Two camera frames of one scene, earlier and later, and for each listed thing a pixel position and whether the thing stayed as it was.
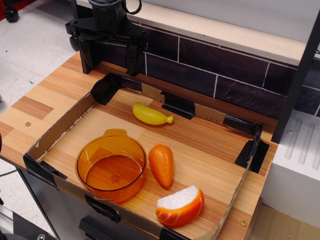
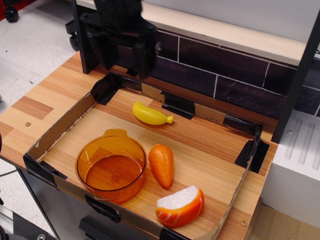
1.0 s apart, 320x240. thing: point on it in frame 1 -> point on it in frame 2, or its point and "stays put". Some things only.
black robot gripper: (109, 21) -> (116, 17)
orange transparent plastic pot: (112, 165) stays put
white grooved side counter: (293, 183) stays put
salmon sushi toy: (181, 207) stays put
